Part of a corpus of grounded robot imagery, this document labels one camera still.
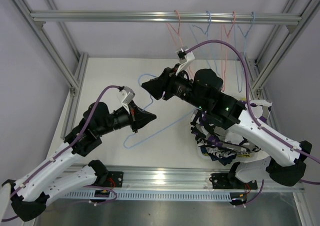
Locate black white floral trousers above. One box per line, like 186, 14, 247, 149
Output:
190, 110, 260, 153

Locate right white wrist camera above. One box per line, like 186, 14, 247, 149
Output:
175, 46, 195, 76

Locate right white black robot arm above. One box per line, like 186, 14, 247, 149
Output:
141, 67, 312, 188

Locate aluminium hanging rail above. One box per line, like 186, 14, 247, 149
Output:
30, 10, 302, 26

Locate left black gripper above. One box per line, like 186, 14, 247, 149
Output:
96, 100, 156, 136

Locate slotted cable duct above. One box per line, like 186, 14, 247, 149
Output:
59, 188, 246, 202

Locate yellow-green trousers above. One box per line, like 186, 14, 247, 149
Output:
238, 98, 250, 158

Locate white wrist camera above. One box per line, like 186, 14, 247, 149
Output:
175, 46, 195, 76
117, 86, 135, 113

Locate white plastic basket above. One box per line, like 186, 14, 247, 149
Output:
197, 146, 260, 160

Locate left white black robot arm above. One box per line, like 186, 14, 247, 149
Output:
6, 101, 156, 222

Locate navy blue trousers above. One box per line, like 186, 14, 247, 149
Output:
200, 151, 236, 166

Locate white newspaper print trousers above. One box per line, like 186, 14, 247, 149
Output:
200, 146, 237, 160

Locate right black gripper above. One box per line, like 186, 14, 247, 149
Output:
141, 63, 208, 111

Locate pink wire hanger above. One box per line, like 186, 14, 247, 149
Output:
220, 11, 236, 92
166, 10, 193, 81

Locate light blue wire hanger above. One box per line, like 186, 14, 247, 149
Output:
237, 12, 256, 93
123, 73, 195, 149

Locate purple grey patterned trousers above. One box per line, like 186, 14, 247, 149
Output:
190, 100, 272, 154

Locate aluminium frame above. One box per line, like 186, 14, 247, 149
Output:
0, 0, 320, 176

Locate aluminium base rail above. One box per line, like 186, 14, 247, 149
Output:
58, 164, 305, 192

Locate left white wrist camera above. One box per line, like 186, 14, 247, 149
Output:
117, 86, 135, 113

